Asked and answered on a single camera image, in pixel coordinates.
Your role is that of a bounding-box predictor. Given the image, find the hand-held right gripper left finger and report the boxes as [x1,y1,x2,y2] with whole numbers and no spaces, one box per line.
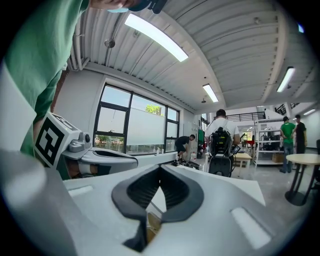
[65,164,161,256]

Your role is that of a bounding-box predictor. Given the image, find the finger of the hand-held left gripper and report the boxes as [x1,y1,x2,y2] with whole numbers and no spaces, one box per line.
[81,147,139,171]

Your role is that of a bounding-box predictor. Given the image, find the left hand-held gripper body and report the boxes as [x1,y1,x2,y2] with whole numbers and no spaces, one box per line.
[33,111,111,180]

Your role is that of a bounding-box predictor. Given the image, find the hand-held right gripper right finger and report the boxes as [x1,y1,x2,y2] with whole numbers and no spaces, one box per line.
[146,164,300,256]

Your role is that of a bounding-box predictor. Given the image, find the person's left forearm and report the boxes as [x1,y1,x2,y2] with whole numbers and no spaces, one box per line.
[50,67,66,114]

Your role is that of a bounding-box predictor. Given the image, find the person's left hand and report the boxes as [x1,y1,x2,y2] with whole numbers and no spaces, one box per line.
[65,159,99,179]

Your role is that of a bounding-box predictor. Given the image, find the black framed window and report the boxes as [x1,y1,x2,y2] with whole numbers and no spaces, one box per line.
[93,81,181,156]

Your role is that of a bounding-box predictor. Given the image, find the rectangular wooden table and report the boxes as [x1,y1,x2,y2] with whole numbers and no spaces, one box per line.
[204,151,253,180]

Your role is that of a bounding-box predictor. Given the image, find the black backpack equipment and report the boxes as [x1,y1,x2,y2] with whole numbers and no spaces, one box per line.
[208,126,234,158]

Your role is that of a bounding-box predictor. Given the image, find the white shelf rack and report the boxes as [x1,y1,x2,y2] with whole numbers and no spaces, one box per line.
[253,118,286,168]

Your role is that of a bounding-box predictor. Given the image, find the green board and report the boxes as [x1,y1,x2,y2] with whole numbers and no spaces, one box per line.
[197,127,206,146]

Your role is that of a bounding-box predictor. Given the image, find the cardboard box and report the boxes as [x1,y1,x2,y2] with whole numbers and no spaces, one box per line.
[271,152,285,164]

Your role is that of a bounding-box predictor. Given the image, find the person's green shirt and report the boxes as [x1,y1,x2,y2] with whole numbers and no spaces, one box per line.
[3,0,90,157]

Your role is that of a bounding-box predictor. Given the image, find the white ceiling pipes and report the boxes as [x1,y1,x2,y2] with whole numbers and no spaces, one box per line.
[69,13,91,73]

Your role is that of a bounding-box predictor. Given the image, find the black railing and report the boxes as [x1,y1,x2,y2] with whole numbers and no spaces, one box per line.
[226,111,266,123]

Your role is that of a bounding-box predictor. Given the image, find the round beige table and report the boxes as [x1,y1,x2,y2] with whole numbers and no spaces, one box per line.
[284,153,320,207]

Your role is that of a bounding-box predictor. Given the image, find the black chair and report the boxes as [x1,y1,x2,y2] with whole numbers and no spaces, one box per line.
[306,138,320,197]

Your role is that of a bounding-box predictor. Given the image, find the light blue face mask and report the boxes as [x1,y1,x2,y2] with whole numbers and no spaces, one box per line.
[106,6,131,14]

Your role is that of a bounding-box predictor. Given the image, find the black head camera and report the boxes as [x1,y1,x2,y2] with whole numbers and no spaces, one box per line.
[128,0,168,15]

